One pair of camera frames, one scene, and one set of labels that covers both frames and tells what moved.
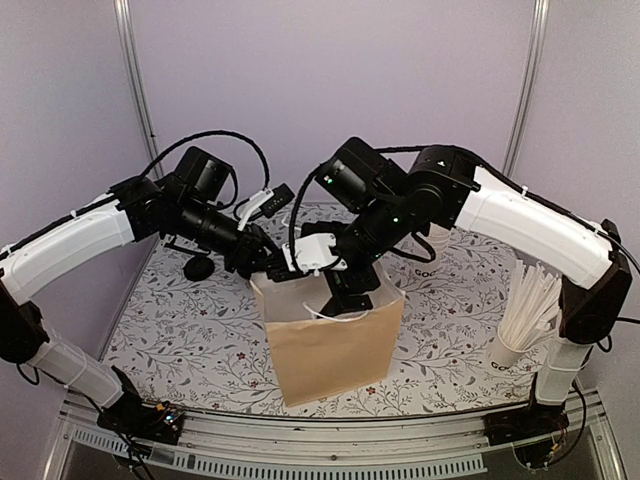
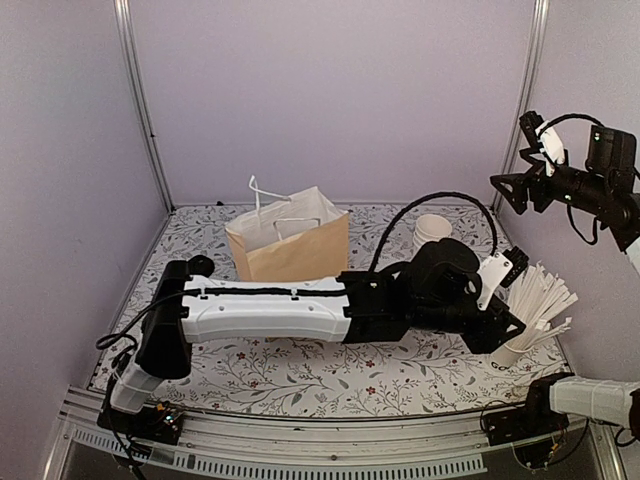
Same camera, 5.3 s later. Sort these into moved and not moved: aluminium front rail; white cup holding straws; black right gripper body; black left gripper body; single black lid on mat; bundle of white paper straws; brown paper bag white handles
Moved: brown paper bag white handles; black right gripper body; black left gripper body
Not moved: aluminium front rail; single black lid on mat; white cup holding straws; bundle of white paper straws
